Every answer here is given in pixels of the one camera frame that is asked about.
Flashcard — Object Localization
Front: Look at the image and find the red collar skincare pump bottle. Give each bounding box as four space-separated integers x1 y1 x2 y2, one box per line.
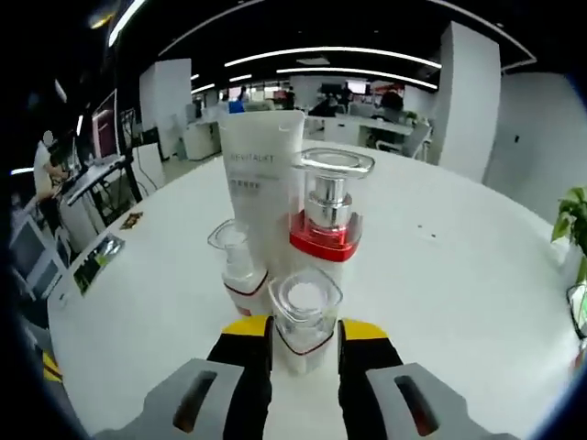
287 147 376 325

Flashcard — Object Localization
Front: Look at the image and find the glass vase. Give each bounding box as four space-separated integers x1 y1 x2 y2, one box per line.
564 281 587 340

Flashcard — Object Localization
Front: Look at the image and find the white desk with black legs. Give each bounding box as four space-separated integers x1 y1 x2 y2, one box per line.
57 153 146 239

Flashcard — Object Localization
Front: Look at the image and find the green potted plant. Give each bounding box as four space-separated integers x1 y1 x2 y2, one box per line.
549 185 587 276

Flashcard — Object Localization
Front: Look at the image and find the green skincare sachet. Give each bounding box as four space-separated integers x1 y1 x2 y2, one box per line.
72 233 126 297

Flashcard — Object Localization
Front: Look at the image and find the silver laptop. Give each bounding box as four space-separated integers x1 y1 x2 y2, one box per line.
89 91 127 169

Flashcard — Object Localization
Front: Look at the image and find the white skincare tube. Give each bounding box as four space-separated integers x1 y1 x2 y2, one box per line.
216 108 307 294

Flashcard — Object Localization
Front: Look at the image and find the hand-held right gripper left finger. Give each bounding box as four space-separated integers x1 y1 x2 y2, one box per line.
94 313 276 440

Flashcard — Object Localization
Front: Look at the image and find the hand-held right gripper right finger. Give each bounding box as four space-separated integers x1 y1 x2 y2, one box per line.
337 317 522 440

